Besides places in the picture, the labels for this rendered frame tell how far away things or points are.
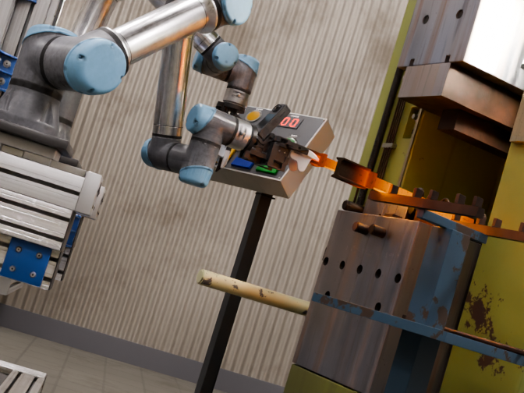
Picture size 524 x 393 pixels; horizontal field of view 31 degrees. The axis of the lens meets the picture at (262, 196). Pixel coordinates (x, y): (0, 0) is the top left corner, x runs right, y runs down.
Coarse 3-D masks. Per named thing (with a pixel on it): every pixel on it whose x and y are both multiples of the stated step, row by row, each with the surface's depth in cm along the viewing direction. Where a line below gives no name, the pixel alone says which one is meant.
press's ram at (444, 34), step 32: (448, 0) 266; (480, 0) 253; (512, 0) 258; (416, 32) 274; (448, 32) 261; (480, 32) 254; (512, 32) 259; (416, 64) 269; (480, 64) 254; (512, 64) 259
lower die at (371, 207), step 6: (366, 204) 269; (372, 204) 267; (378, 204) 264; (384, 204) 262; (390, 204) 260; (366, 210) 268; (372, 210) 266; (378, 210) 264; (384, 210) 261; (390, 210) 259; (396, 210) 256; (402, 210) 254; (408, 210) 252; (402, 216) 253; (408, 216) 253; (474, 222) 263
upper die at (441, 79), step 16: (432, 64) 263; (448, 64) 256; (416, 80) 267; (432, 80) 261; (448, 80) 256; (464, 80) 258; (480, 80) 261; (400, 96) 272; (416, 96) 265; (432, 96) 259; (448, 96) 256; (464, 96) 259; (480, 96) 261; (496, 96) 264; (512, 96) 266; (432, 112) 278; (480, 112) 262; (496, 112) 264; (512, 112) 267; (512, 128) 267
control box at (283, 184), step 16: (288, 128) 301; (304, 128) 298; (320, 128) 296; (304, 144) 293; (320, 144) 297; (224, 176) 302; (240, 176) 296; (256, 176) 291; (272, 176) 287; (288, 176) 287; (304, 176) 294; (272, 192) 292; (288, 192) 289
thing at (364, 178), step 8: (344, 160) 199; (336, 168) 200; (344, 168) 200; (352, 168) 202; (360, 168) 203; (368, 168) 203; (336, 176) 199; (344, 176) 200; (352, 176) 202; (360, 176) 203; (368, 176) 204; (376, 176) 203; (352, 184) 202; (360, 184) 203; (368, 184) 203; (376, 184) 205; (384, 184) 206; (384, 192) 207; (400, 192) 209; (408, 192) 211; (448, 216) 219; (464, 216) 222
